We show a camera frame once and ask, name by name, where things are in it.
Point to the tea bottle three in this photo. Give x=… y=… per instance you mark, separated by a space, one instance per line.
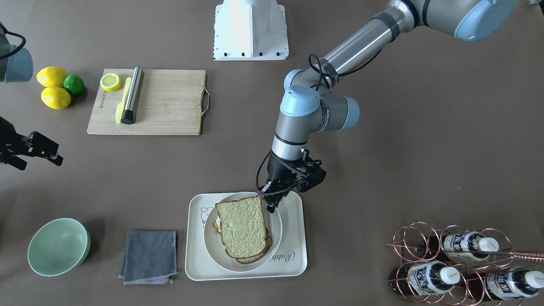
x=505 y=284

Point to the yellow plastic knife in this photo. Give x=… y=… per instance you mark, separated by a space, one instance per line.
x=121 y=106

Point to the mint green bowl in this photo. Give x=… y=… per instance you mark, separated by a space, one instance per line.
x=57 y=247

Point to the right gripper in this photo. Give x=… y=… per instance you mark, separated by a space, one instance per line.
x=9 y=144

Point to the yellow lemon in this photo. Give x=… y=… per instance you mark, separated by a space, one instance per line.
x=56 y=98
x=51 y=77

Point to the lime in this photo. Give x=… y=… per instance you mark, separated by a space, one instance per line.
x=74 y=85

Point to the dark grey cloth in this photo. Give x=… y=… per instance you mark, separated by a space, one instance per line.
x=150 y=257

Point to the tea bottle two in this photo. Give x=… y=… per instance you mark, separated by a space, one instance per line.
x=424 y=279

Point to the tea bottle one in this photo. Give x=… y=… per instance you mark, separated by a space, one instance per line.
x=465 y=247

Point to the white plate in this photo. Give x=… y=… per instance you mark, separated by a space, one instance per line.
x=215 y=248

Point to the bread slice with fried egg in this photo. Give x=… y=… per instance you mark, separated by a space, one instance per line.
x=252 y=259

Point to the wooden cutting board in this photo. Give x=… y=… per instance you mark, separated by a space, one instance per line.
x=170 y=102

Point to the cream rabbit tray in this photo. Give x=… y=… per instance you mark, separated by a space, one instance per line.
x=290 y=258

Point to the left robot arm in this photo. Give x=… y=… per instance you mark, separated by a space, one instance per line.
x=310 y=105

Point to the copper wire bottle rack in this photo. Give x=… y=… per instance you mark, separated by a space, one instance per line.
x=407 y=243

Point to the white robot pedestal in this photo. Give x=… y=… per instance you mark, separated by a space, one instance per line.
x=246 y=30

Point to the plain bread slice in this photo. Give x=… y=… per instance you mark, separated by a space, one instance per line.
x=243 y=228

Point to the half lemon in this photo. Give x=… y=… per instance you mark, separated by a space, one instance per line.
x=110 y=82

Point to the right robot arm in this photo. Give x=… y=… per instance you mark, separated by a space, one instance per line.
x=17 y=66

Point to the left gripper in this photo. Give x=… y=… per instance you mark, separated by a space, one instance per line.
x=281 y=171

